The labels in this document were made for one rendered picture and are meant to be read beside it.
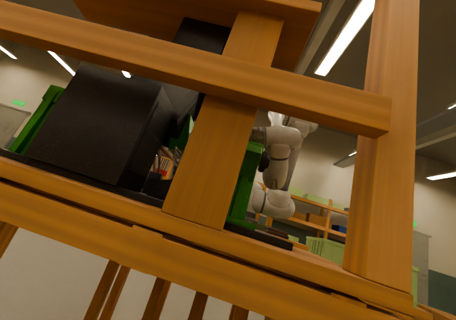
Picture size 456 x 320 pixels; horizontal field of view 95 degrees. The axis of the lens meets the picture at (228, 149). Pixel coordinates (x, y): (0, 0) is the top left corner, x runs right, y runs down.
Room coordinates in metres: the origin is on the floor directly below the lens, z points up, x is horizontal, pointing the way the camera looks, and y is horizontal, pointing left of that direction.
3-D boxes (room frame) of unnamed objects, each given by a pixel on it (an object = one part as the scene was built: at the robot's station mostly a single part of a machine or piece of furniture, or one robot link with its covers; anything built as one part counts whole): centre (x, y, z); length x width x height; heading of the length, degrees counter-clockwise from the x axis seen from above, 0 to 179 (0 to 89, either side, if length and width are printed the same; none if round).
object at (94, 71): (0.72, 0.41, 1.07); 0.30 x 0.18 x 0.34; 85
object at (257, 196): (1.51, -0.26, 1.09); 0.18 x 0.16 x 0.22; 83
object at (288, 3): (0.59, 0.31, 1.52); 0.90 x 0.25 x 0.04; 85
